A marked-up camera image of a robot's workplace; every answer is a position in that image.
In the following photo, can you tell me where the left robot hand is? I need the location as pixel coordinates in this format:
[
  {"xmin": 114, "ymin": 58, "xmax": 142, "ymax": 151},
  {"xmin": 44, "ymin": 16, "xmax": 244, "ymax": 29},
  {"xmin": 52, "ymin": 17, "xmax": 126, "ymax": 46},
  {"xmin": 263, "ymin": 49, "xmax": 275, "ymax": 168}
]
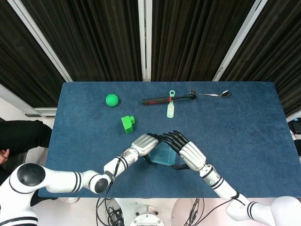
[{"xmin": 130, "ymin": 132, "xmax": 166, "ymax": 166}]

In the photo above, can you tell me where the bystander bare hand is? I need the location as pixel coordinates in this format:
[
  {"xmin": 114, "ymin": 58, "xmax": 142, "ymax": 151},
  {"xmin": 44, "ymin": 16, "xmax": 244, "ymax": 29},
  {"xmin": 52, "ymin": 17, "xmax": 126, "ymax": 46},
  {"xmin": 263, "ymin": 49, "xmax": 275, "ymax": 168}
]
[{"xmin": 0, "ymin": 149, "xmax": 10, "ymax": 163}]

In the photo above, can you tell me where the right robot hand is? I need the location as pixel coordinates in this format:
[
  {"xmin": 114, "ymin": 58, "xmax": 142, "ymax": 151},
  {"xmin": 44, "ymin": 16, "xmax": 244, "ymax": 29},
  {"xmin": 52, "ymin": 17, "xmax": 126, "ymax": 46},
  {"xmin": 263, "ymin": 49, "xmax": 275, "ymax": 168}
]
[{"xmin": 161, "ymin": 130, "xmax": 207, "ymax": 172}]

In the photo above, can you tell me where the clear plastic container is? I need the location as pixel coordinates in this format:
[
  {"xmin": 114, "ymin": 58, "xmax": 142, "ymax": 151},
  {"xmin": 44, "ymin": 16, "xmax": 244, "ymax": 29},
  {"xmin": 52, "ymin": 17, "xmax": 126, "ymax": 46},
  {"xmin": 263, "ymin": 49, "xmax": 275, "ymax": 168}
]
[{"xmin": 149, "ymin": 144, "xmax": 177, "ymax": 167}]

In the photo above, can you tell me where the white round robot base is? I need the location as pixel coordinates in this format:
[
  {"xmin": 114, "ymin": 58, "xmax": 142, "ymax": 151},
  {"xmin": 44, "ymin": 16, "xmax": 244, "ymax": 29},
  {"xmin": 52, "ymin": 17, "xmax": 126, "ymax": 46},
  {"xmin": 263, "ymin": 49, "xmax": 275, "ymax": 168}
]
[{"xmin": 130, "ymin": 204, "xmax": 165, "ymax": 226}]

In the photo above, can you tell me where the black plastic bin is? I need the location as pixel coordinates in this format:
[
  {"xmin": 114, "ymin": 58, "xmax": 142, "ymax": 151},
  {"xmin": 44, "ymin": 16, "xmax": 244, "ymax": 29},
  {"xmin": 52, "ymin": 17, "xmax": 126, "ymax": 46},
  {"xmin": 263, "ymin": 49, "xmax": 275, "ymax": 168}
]
[{"xmin": 286, "ymin": 117, "xmax": 301, "ymax": 156}]

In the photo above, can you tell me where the green toy block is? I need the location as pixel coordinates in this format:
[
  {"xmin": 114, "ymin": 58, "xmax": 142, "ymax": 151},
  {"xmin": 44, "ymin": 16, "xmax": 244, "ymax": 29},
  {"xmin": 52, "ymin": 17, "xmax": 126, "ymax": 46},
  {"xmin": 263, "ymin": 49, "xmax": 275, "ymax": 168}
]
[{"xmin": 121, "ymin": 114, "xmax": 136, "ymax": 135}]

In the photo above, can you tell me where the light green small spatula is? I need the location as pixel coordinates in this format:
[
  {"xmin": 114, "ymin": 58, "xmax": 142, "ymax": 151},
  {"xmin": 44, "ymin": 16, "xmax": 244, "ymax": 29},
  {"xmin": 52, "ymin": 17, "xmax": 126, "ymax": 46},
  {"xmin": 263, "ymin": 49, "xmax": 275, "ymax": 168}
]
[{"xmin": 166, "ymin": 90, "xmax": 176, "ymax": 118}]

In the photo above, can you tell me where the blue felt table mat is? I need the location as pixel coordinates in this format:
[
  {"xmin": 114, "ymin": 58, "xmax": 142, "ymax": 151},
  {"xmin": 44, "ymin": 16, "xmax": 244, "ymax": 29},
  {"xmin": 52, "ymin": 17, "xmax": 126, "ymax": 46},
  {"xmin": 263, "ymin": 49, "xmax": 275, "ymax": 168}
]
[{"xmin": 38, "ymin": 81, "xmax": 301, "ymax": 198}]

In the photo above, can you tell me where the black hammer with red grip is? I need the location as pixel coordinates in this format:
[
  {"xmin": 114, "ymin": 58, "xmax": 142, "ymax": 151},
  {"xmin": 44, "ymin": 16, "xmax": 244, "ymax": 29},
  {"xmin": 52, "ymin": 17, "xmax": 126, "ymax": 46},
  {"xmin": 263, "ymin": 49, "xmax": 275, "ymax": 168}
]
[{"xmin": 142, "ymin": 89, "xmax": 198, "ymax": 105}]

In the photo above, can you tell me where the green ball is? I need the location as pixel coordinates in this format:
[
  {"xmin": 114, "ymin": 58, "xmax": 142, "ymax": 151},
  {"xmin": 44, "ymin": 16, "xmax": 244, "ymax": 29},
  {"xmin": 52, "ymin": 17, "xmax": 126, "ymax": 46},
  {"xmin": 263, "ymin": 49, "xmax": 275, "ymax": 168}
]
[{"xmin": 105, "ymin": 94, "xmax": 119, "ymax": 107}]

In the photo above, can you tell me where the white round floor plate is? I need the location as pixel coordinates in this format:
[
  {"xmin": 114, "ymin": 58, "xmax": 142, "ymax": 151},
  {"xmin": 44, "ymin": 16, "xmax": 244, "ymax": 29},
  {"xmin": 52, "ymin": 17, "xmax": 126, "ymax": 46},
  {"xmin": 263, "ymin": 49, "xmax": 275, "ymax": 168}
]
[{"xmin": 171, "ymin": 197, "xmax": 206, "ymax": 226}]

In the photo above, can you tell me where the metal spoon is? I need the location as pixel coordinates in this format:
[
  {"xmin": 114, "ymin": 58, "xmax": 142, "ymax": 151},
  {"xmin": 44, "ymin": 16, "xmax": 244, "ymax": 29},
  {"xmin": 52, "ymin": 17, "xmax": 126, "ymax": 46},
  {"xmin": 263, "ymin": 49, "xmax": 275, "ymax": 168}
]
[{"xmin": 199, "ymin": 89, "xmax": 231, "ymax": 98}]

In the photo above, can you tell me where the black pleated curtain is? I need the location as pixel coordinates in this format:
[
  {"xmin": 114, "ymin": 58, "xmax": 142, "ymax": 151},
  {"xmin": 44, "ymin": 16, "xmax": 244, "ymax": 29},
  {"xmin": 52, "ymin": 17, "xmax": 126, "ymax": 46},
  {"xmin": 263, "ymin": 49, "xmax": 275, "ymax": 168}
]
[
  {"xmin": 151, "ymin": 0, "xmax": 256, "ymax": 82},
  {"xmin": 221, "ymin": 0, "xmax": 301, "ymax": 118},
  {"xmin": 0, "ymin": 0, "xmax": 66, "ymax": 108},
  {"xmin": 21, "ymin": 0, "xmax": 143, "ymax": 82}
]

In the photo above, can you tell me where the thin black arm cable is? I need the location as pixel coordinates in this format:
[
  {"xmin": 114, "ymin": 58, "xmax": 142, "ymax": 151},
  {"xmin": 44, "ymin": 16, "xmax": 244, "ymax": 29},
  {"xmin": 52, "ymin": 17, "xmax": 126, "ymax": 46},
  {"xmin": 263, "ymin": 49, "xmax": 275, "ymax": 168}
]
[
  {"xmin": 103, "ymin": 154, "xmax": 125, "ymax": 201},
  {"xmin": 204, "ymin": 192, "xmax": 246, "ymax": 212}
]

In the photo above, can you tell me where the black cable bundle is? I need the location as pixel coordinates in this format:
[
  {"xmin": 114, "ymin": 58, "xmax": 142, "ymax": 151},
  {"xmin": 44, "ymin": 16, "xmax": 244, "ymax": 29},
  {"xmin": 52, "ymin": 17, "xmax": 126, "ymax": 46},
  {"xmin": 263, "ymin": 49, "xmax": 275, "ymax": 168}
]
[
  {"xmin": 95, "ymin": 197, "xmax": 126, "ymax": 226},
  {"xmin": 185, "ymin": 197, "xmax": 205, "ymax": 226}
]

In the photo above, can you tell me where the white window frame rail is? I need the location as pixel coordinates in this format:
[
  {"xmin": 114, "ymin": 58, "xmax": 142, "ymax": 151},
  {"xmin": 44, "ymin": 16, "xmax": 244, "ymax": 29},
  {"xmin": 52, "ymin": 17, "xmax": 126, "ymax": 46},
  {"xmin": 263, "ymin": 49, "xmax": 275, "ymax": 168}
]
[{"xmin": 0, "ymin": 83, "xmax": 57, "ymax": 118}]

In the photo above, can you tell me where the white window frame post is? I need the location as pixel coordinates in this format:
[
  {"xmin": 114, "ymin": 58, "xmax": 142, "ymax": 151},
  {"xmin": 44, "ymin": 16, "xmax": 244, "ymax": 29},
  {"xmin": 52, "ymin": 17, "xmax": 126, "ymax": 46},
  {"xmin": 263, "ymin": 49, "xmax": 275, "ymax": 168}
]
[
  {"xmin": 7, "ymin": 0, "xmax": 73, "ymax": 82},
  {"xmin": 213, "ymin": 0, "xmax": 269, "ymax": 82},
  {"xmin": 137, "ymin": 0, "xmax": 153, "ymax": 82}
]

